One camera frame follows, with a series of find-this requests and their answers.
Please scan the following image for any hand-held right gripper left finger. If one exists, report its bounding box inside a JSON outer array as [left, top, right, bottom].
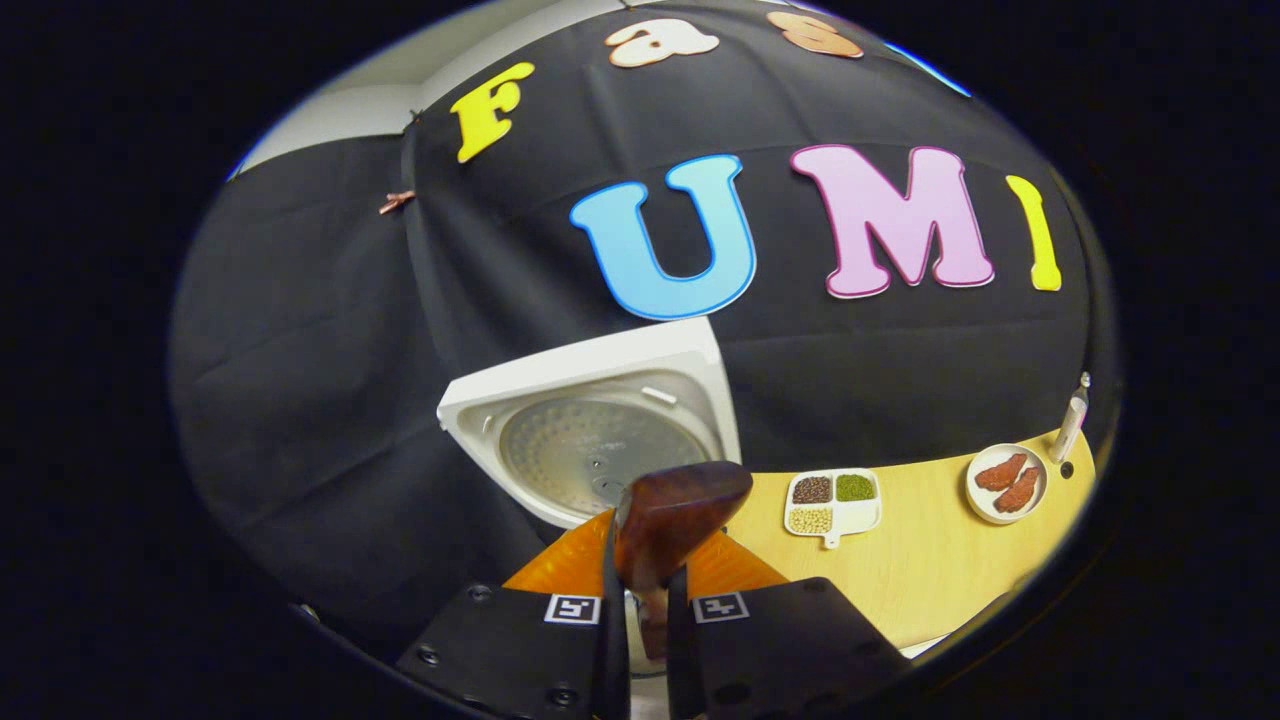
[[395, 510, 633, 720]]

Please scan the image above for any small bottle with pink label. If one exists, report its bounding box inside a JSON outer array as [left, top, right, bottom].
[[1050, 372, 1093, 465]]

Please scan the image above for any brown wooden spoon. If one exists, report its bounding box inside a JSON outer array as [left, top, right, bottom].
[[613, 461, 754, 661]]

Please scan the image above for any black backdrop cloth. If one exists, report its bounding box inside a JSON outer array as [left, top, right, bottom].
[[170, 0, 1119, 661]]

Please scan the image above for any white divided dish of beans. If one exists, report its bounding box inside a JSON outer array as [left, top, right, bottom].
[[784, 468, 882, 550]]

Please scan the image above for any white rice cooker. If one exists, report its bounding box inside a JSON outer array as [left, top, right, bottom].
[[437, 317, 743, 720]]

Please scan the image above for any white round plate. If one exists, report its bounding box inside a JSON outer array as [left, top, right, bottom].
[[965, 443, 1049, 526]]

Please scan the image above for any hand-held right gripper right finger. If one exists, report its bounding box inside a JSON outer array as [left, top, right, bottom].
[[667, 530, 886, 720]]

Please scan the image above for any red sausage piece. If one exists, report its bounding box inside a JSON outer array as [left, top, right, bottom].
[[994, 466, 1041, 515], [975, 453, 1029, 492]]

